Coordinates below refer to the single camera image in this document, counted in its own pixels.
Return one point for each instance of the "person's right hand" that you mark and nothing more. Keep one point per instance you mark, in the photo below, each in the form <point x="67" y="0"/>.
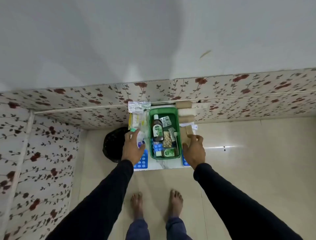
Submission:
<point x="195" y="153"/>

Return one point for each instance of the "small silver blister pack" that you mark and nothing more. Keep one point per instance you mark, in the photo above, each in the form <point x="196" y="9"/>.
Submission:
<point x="165" y="121"/>

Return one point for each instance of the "person's foot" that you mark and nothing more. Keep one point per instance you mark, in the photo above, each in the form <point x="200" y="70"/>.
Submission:
<point x="175" y="204"/>
<point x="137" y="205"/>

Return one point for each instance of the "person's left foot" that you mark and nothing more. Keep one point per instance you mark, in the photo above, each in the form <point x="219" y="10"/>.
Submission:
<point x="137" y="205"/>

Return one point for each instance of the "clear plastic packet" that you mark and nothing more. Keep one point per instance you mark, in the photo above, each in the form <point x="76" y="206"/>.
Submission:
<point x="171" y="132"/>

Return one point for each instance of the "beige tablet strip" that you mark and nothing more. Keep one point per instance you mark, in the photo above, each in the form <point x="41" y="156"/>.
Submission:
<point x="168" y="139"/>

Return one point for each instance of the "white plaster box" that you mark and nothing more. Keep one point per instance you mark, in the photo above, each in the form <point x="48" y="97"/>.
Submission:
<point x="195" y="127"/>

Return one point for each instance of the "white table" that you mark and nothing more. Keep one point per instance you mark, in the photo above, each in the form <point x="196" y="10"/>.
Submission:
<point x="168" y="165"/>

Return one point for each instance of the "green label white carton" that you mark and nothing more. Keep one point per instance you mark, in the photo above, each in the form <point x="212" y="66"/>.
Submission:
<point x="170" y="153"/>

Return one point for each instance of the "person's left forearm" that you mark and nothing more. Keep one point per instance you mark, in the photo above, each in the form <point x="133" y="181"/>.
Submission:
<point x="98" y="202"/>

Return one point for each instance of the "person's left hand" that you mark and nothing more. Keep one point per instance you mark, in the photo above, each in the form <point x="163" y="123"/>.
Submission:
<point x="130" y="148"/>

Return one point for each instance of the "person's right forearm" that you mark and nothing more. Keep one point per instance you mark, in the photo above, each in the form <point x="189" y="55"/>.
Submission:
<point x="234" y="205"/>

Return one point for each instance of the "blue pill blister pack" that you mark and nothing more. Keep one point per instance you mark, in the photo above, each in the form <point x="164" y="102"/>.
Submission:
<point x="142" y="162"/>
<point x="184" y="160"/>

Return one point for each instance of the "person's right trouser leg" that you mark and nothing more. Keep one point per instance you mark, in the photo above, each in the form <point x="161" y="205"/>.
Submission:
<point x="177" y="230"/>

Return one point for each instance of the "white tube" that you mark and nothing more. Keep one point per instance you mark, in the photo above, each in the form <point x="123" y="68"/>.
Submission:
<point x="175" y="139"/>

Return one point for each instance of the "small blue tablet strip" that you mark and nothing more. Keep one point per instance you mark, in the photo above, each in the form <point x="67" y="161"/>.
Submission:
<point x="157" y="147"/>

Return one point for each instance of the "person's right foot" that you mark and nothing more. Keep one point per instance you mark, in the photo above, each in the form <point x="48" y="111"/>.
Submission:
<point x="175" y="204"/>

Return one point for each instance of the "green plastic basket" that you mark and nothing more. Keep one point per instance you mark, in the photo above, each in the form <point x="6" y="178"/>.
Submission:
<point x="179" y="138"/>

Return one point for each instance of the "yellow cotton swab packet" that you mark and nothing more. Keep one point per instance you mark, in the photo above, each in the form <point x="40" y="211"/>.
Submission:
<point x="138" y="120"/>

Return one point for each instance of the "person's trouser leg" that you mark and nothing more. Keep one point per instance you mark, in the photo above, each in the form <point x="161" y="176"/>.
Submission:
<point x="177" y="230"/>
<point x="137" y="231"/>

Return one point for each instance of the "person's left trouser leg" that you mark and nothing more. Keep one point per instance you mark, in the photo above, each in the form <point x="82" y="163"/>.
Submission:
<point x="137" y="231"/>

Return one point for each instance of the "white bandage roll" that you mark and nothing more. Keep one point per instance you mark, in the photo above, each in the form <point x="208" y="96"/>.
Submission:
<point x="186" y="112"/>

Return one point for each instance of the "black trash bin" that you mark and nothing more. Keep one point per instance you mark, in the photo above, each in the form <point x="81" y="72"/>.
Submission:
<point x="113" y="146"/>

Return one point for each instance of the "large silver blister pack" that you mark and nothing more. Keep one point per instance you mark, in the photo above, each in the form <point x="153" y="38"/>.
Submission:
<point x="138" y="106"/>

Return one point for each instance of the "brown antiseptic bottle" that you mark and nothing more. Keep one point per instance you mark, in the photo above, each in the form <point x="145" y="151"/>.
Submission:
<point x="157" y="129"/>

